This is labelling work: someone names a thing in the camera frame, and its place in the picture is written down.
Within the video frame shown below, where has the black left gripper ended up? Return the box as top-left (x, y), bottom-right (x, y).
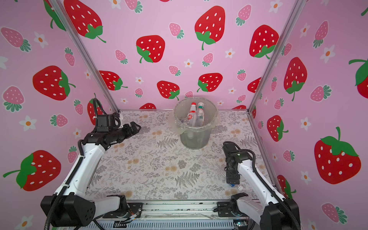
top-left (109, 122), bottom-right (140, 143)

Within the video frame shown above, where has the clear bottle red green label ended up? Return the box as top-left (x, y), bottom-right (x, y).
top-left (195, 102), bottom-right (205, 127)

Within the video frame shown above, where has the clear bottle red cap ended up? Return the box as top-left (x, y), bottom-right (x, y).
top-left (187, 103), bottom-right (196, 127)

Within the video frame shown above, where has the clear bottle blue label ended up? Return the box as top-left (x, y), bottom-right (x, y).
top-left (230, 184), bottom-right (243, 191)

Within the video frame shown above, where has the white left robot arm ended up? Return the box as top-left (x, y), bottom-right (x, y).
top-left (41, 113), bottom-right (141, 230)

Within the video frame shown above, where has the grey mesh waste bin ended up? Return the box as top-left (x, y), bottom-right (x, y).
top-left (173, 98), bottom-right (219, 150)

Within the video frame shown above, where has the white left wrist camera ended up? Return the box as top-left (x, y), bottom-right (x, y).
top-left (114, 113), bottom-right (123, 128)

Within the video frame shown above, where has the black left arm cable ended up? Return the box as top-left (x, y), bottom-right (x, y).
top-left (91, 98), bottom-right (107, 125)

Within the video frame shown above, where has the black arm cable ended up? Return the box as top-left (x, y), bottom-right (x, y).
top-left (229, 145), bottom-right (301, 230)
top-left (91, 98), bottom-right (107, 125)

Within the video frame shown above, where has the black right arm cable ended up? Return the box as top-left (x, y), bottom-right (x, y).
top-left (229, 145), bottom-right (301, 230)

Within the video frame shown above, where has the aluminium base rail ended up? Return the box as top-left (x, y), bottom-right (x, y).
top-left (86, 199), bottom-right (300, 230)

